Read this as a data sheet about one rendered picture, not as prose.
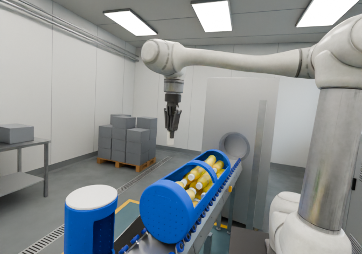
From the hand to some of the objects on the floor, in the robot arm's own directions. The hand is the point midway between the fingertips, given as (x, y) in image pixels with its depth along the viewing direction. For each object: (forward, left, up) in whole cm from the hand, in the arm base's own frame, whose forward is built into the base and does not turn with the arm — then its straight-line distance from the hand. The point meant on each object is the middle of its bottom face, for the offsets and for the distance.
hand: (170, 138), depth 84 cm
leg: (-5, -160, -145) cm, 216 cm away
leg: (+1, -62, -146) cm, 158 cm away
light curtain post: (-27, -104, -148) cm, 183 cm away
